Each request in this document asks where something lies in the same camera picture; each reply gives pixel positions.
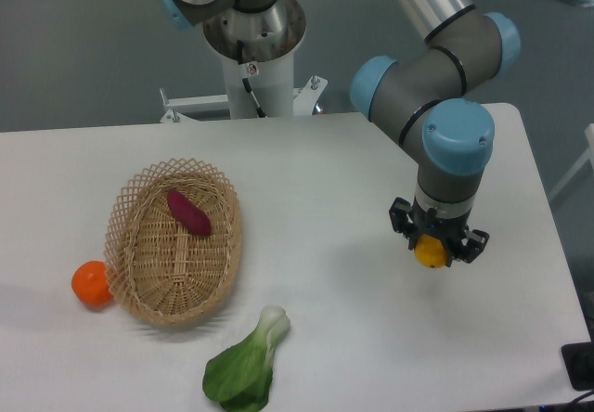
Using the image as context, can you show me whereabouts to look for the purple sweet potato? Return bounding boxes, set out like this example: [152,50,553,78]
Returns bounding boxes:
[167,189,212,237]

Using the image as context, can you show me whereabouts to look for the green bok choy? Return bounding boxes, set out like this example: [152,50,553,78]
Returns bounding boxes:
[202,305,291,411]

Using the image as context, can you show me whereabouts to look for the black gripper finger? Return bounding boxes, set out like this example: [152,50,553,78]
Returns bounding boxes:
[445,229,489,267]
[389,197,420,251]

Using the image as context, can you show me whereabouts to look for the black device at table edge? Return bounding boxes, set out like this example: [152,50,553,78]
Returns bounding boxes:
[561,341,593,391]

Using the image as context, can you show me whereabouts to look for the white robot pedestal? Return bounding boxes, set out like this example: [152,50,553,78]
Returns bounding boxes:
[160,0,328,122]

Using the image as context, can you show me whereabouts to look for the white frame at right edge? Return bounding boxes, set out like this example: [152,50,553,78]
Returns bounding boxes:
[548,123,593,207]

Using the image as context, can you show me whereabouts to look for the woven wicker basket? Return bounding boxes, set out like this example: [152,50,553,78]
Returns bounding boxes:
[104,159,242,327]

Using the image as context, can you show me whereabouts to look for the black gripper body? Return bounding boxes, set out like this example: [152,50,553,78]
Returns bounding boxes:
[410,205,469,247]

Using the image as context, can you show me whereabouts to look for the orange tangerine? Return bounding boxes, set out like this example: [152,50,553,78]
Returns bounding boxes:
[71,261,113,309]

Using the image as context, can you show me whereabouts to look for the yellow mango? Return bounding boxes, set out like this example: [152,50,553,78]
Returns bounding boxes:
[414,235,448,269]

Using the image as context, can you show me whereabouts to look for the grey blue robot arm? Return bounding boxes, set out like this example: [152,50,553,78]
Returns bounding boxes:
[159,0,521,268]

